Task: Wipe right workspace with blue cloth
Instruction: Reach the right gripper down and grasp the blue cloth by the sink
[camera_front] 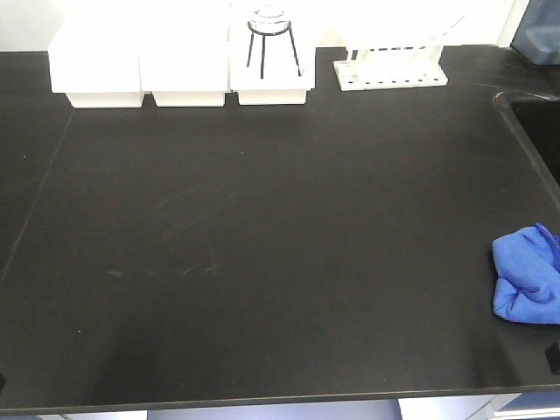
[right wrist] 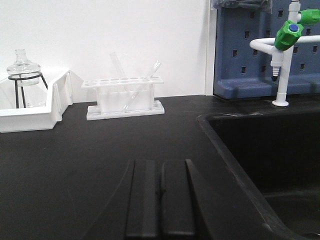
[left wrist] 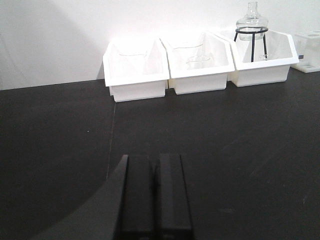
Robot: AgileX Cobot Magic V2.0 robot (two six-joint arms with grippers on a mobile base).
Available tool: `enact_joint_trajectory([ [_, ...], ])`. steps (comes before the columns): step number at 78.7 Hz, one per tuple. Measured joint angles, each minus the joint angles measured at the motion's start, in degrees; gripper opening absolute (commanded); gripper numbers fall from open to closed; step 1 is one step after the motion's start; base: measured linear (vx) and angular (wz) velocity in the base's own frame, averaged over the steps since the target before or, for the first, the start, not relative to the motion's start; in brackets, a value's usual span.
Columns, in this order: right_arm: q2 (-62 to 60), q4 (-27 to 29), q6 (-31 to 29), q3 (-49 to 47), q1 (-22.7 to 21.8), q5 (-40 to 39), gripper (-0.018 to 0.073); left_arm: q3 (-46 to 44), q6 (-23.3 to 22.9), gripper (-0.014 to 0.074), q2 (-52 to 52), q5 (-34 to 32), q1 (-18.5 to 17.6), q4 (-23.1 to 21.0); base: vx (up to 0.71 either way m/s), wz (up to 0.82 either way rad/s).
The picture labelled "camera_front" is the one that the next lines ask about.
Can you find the black wire tripod stand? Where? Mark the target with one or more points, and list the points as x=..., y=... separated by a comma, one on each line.
x=264, y=37

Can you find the white bin right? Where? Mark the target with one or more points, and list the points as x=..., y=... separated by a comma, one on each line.
x=281, y=84

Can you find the blue cloth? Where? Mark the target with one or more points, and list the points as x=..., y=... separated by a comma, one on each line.
x=527, y=286

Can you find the white bin middle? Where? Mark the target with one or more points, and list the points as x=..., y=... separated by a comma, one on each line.
x=185, y=63

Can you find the clear glass dish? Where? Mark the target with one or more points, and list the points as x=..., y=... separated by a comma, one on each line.
x=268, y=19

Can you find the black sink basin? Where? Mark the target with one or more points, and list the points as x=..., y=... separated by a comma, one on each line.
x=533, y=119

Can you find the white bin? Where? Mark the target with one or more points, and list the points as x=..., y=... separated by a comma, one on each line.
x=95, y=64
x=281, y=84
x=185, y=63

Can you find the white test tube rack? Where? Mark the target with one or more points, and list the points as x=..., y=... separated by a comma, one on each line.
x=392, y=56

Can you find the white bin left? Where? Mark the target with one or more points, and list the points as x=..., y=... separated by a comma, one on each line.
x=95, y=64

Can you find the blue container top right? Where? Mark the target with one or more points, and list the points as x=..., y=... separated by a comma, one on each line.
x=537, y=36

